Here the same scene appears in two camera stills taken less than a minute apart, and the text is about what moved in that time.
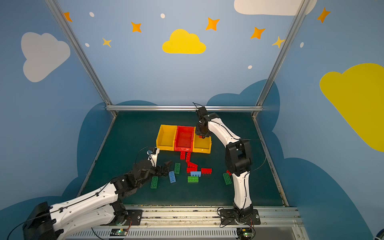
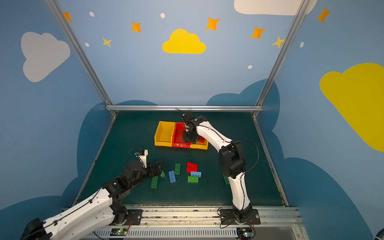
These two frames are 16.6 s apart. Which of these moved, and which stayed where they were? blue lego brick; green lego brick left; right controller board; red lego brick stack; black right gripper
Moved: black right gripper
Stayed: red lego brick stack; right controller board; blue lego brick; green lego brick left
